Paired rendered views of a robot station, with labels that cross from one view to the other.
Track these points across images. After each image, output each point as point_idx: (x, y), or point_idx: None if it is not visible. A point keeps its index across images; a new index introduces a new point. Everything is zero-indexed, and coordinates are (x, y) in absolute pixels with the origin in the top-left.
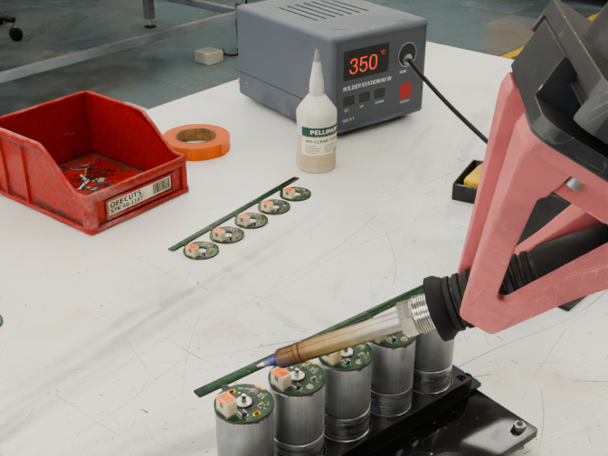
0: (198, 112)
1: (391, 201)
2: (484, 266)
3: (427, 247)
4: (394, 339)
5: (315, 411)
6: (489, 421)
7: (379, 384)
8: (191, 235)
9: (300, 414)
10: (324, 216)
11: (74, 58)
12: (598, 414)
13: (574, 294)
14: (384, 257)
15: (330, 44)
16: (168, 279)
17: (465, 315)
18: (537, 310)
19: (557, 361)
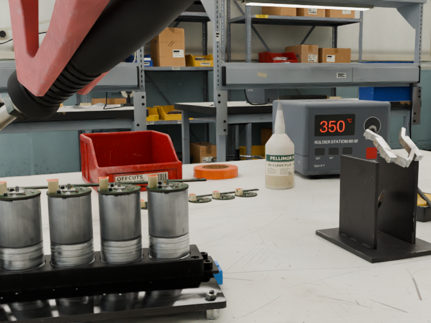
0: (238, 165)
1: (308, 203)
2: (12, 19)
3: (302, 222)
4: (110, 189)
5: (16, 218)
6: (194, 289)
7: (101, 229)
8: None
9: (3, 217)
10: (249, 204)
11: None
12: (312, 316)
13: (59, 34)
14: (262, 222)
15: (304, 108)
16: None
17: (17, 75)
18: (49, 60)
19: (321, 284)
